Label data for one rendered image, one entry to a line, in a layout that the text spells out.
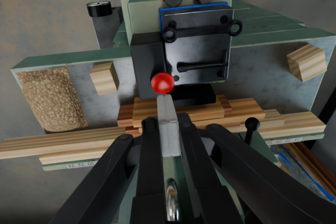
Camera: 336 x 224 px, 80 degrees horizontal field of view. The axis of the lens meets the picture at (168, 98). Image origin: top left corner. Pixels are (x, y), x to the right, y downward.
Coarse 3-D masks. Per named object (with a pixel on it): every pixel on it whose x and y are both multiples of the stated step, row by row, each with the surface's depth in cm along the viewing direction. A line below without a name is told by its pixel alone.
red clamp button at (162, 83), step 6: (162, 72) 25; (156, 78) 25; (162, 78) 25; (168, 78) 25; (156, 84) 25; (162, 84) 25; (168, 84) 26; (156, 90) 26; (162, 90) 26; (168, 90) 26
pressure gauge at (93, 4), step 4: (88, 4) 50; (92, 4) 50; (96, 4) 50; (100, 4) 50; (104, 4) 51; (108, 4) 52; (88, 8) 51; (92, 8) 51; (96, 8) 50; (100, 8) 51; (104, 8) 51; (108, 8) 52; (88, 12) 52; (92, 12) 51; (96, 12) 51; (100, 12) 51; (104, 12) 52; (108, 12) 52; (92, 16) 52; (96, 16) 52; (100, 16) 52
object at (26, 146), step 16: (272, 112) 44; (96, 128) 44; (112, 128) 44; (240, 128) 42; (0, 144) 42; (16, 144) 42; (32, 144) 41; (48, 144) 41; (64, 144) 41; (80, 144) 41; (96, 144) 41
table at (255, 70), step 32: (128, 0) 34; (128, 32) 37; (288, 32) 40; (320, 32) 39; (32, 64) 36; (64, 64) 36; (96, 64) 36; (128, 64) 37; (256, 64) 39; (96, 96) 40; (128, 96) 41; (256, 96) 43; (288, 96) 44
